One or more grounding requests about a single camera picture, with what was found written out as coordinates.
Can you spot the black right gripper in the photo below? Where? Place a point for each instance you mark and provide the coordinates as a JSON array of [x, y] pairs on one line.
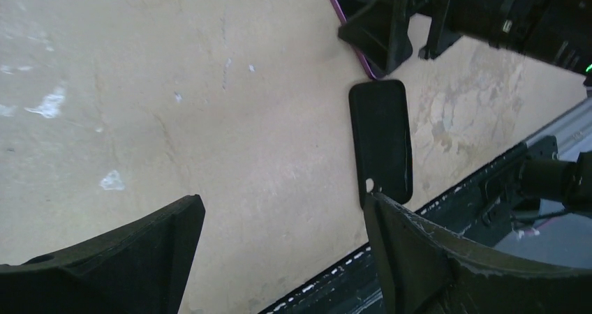
[[557, 32]]

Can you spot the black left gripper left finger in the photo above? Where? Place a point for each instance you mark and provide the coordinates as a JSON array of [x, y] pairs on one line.
[[140, 267]]

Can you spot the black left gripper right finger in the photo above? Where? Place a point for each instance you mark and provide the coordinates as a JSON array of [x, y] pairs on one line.
[[423, 267]]

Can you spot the black phone case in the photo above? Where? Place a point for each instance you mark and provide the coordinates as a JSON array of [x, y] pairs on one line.
[[381, 139]]

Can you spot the aluminium front rail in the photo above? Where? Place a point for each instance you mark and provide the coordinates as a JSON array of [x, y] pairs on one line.
[[571, 130]]

